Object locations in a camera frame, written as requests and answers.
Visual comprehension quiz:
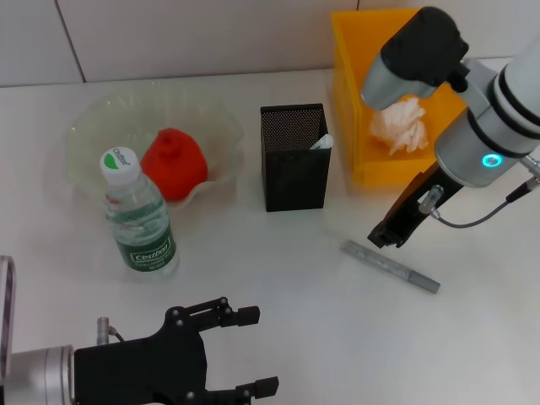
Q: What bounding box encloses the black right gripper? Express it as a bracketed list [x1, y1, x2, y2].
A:
[366, 162, 464, 251]

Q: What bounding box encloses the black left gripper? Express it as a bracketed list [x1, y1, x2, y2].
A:
[73, 295, 281, 405]

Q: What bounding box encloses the silver glitter pen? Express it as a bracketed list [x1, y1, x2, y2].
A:
[340, 239, 442, 294]

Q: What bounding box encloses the white paper ball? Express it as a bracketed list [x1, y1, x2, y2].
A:
[368, 94, 431, 156]

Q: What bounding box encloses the green utility knife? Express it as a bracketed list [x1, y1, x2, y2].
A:
[309, 133, 335, 151]

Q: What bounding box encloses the clear water bottle green label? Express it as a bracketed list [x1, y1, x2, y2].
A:
[100, 146, 181, 283]

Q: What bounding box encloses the orange toy fruit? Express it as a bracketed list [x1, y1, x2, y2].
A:
[140, 128, 210, 203]

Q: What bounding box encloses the black mesh pen holder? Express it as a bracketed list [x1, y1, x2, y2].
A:
[260, 103, 333, 213]

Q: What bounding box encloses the clear glass fruit plate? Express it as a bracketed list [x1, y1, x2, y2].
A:
[65, 82, 246, 208]

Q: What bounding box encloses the yellow plastic bin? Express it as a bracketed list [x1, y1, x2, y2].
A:
[330, 8, 470, 187]

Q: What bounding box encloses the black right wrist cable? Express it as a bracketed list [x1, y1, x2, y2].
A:
[416, 153, 540, 230]

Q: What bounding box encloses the left wrist cable plug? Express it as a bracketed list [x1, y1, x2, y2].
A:
[95, 316, 127, 346]

